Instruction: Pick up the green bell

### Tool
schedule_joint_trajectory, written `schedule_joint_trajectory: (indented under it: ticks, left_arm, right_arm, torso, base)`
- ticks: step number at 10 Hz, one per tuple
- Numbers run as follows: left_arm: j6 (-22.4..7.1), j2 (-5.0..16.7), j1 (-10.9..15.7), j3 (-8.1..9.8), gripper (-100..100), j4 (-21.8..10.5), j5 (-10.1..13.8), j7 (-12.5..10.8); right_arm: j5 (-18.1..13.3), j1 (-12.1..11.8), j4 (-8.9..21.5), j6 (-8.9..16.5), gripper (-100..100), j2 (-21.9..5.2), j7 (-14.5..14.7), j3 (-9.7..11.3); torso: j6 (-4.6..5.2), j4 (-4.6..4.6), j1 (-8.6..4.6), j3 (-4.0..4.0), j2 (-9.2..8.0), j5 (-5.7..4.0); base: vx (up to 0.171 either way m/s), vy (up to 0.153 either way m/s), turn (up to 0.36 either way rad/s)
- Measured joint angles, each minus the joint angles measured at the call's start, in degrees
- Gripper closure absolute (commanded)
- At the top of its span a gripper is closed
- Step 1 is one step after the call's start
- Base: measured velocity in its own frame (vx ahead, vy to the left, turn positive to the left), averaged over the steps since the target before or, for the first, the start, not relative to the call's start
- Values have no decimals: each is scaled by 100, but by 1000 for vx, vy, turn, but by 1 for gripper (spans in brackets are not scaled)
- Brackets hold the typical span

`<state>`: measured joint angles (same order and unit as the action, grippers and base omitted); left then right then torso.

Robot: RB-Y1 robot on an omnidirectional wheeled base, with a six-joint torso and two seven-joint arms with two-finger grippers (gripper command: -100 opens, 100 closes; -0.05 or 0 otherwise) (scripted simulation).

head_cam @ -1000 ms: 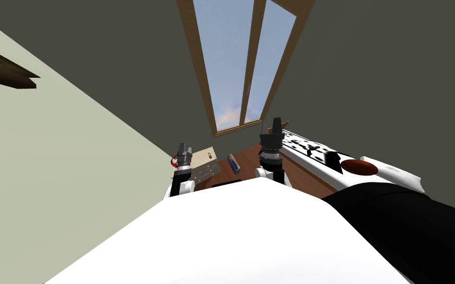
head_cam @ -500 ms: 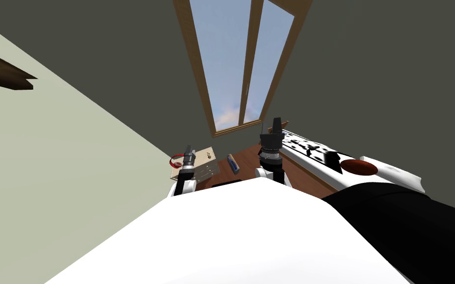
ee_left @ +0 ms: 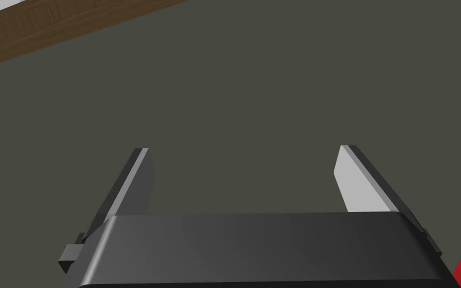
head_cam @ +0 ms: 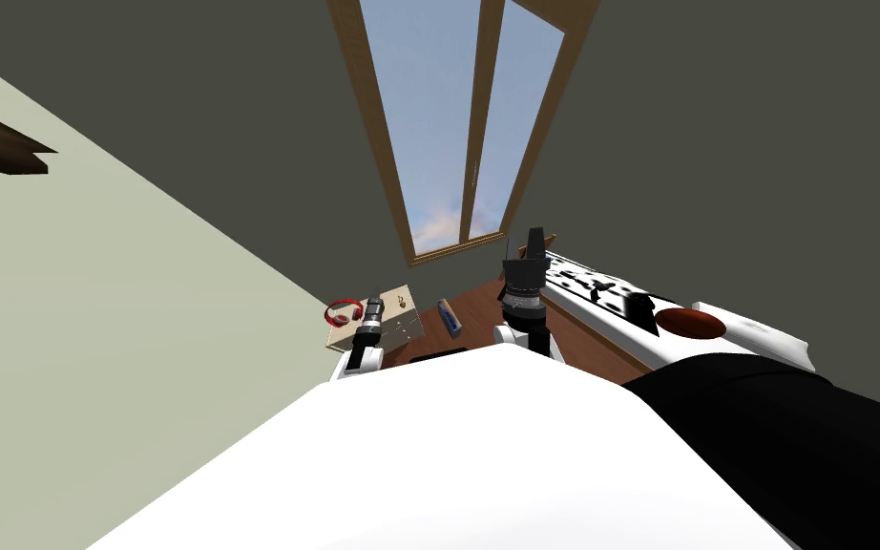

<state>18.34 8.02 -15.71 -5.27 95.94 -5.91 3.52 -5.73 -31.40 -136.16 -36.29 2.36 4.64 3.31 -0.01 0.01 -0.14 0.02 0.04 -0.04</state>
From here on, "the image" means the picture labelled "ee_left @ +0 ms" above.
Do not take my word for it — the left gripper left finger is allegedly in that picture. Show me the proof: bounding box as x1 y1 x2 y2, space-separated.
83 147 156 242

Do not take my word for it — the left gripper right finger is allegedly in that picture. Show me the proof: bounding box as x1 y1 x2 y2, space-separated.
333 144 424 233

